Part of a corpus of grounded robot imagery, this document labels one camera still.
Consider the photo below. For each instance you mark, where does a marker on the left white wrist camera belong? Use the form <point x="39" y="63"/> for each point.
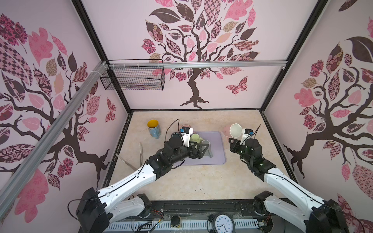
<point x="186" y="134"/>

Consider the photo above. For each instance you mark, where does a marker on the light green mug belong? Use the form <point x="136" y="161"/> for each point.
<point x="196" y="138"/>

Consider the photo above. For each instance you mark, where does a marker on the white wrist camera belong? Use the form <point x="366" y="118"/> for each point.
<point x="186" y="134"/>
<point x="246" y="133"/>

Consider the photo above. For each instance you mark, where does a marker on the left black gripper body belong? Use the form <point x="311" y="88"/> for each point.
<point x="184" y="152"/>

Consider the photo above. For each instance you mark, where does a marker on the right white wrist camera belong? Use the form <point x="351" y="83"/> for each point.
<point x="246" y="133"/>

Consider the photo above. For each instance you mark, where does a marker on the white cable duct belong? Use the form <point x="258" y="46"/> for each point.
<point x="187" y="226"/>

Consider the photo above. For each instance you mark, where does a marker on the round analog clock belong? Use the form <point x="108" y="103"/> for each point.
<point x="223" y="223"/>

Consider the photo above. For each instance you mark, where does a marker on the dark green mug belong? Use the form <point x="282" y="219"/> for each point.
<point x="176" y="135"/>

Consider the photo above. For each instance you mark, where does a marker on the black wire basket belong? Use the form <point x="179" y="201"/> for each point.
<point x="134" y="74"/>

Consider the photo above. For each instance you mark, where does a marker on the grey mug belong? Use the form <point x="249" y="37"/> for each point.
<point x="206" y="141"/>

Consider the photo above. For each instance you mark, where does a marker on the blue butterfly mug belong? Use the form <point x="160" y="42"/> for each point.
<point x="154" y="128"/>

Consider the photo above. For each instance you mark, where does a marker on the pink patterned mug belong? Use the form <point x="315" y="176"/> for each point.
<point x="233" y="131"/>

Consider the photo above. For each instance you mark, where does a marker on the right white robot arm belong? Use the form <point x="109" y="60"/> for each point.
<point x="306" y="211"/>

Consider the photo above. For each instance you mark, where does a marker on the lavender plastic tray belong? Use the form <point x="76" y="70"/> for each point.
<point x="216" y="148"/>

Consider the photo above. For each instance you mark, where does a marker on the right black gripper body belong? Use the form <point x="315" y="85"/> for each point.
<point x="235" y="146"/>

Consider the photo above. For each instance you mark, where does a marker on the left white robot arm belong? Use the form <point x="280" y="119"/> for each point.
<point x="97" y="209"/>

